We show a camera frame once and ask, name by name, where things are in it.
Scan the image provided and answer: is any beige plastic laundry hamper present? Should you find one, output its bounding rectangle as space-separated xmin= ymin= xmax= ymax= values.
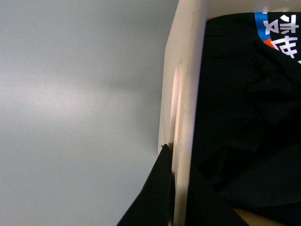
xmin=158 ymin=0 xmax=301 ymax=226

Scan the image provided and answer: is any black printed t-shirt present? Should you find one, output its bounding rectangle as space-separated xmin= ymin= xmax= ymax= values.
xmin=186 ymin=12 xmax=301 ymax=226

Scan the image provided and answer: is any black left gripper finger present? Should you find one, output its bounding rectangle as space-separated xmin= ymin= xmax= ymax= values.
xmin=117 ymin=144 xmax=174 ymax=226

